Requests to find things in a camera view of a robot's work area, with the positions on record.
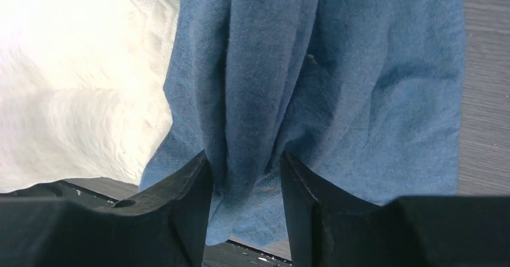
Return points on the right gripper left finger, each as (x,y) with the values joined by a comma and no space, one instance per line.
(163,225)

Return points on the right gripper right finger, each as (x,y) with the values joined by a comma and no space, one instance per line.
(328,226)

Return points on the blue pillowcase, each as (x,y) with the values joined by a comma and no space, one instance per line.
(366,93)

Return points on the white pillow with yellow band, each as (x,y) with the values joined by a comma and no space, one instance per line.
(82,88)

